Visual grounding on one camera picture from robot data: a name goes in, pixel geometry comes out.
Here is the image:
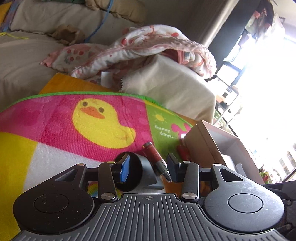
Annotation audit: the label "brown plush toy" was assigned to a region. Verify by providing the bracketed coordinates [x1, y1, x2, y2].
[50, 24, 85, 45]

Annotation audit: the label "pink cardboard box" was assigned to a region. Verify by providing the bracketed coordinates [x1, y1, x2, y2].
[183, 120, 265, 186]

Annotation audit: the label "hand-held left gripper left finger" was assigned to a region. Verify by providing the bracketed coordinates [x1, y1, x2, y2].
[54, 155, 130, 202]

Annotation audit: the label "bright red tube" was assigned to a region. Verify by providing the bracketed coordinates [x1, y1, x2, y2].
[177, 144, 192, 161]

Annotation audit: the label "metal rack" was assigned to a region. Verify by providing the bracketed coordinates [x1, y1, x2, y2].
[214, 74, 242, 127]

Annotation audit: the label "yellow cushion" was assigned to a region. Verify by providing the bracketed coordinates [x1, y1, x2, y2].
[0, 1, 13, 32]

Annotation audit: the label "dark tall cabinet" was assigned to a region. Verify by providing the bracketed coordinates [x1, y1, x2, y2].
[208, 0, 249, 62]

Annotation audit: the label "yellow string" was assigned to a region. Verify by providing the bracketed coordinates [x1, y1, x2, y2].
[0, 32, 30, 40]

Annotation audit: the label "beige covered sofa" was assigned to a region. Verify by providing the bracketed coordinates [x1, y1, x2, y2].
[0, 0, 216, 124]

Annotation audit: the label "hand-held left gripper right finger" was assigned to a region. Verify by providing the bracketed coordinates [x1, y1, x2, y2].
[166, 152, 249, 202]

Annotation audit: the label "dark red lipstick tube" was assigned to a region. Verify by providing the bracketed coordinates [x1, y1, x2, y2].
[142, 141, 173, 181]

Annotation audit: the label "pink printed blanket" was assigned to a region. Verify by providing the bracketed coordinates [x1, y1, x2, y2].
[42, 24, 217, 85]

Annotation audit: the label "colourful play mat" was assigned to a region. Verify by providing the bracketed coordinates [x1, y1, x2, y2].
[0, 91, 195, 241]

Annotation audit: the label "beige pillow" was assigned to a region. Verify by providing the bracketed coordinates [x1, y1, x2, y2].
[85, 0, 147, 24]

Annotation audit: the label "blue cord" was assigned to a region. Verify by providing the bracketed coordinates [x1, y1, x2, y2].
[84, 0, 114, 44]

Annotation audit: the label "hanging clothes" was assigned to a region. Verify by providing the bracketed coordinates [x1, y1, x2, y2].
[248, 0, 286, 40]

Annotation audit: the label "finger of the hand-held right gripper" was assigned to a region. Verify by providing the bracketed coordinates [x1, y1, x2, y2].
[264, 180, 296, 202]

